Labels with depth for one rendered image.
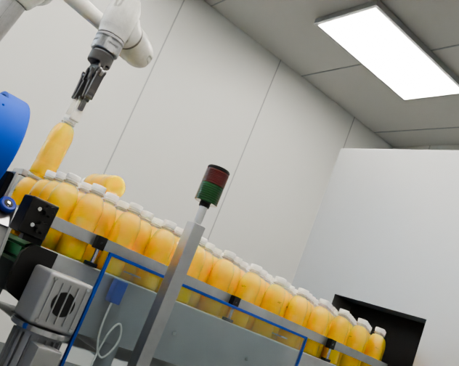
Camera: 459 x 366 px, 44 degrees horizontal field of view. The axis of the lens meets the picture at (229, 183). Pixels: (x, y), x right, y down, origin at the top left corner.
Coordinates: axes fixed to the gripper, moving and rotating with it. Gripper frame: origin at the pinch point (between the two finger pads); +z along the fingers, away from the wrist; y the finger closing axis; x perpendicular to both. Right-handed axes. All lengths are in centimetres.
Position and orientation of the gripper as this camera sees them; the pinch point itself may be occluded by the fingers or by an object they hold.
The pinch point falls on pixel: (75, 111)
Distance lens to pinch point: 179.9
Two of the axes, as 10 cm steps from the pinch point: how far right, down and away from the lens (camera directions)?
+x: 7.0, 4.2, 5.8
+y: 6.2, 0.6, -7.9
